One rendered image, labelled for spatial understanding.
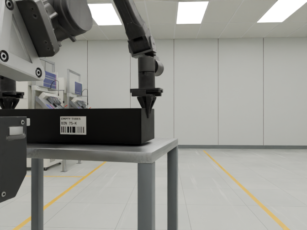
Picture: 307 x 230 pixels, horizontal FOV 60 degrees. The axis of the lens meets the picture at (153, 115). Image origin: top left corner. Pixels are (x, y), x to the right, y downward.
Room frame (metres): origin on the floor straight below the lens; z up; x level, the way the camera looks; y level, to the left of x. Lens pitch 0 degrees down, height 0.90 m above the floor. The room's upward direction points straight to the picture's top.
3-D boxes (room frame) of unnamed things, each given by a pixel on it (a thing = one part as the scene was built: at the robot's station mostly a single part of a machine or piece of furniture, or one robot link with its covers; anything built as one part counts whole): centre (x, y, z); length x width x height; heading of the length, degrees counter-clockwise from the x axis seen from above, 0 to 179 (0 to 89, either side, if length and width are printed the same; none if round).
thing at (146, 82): (0.90, 0.02, 1.01); 0.10 x 0.07 x 0.07; 76
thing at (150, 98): (0.91, 0.03, 0.93); 0.07 x 0.07 x 0.09; 76
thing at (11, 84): (1.04, 0.57, 1.01); 0.10 x 0.07 x 0.07; 76
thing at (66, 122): (0.98, 0.29, 0.87); 0.57 x 0.17 x 0.11; 76
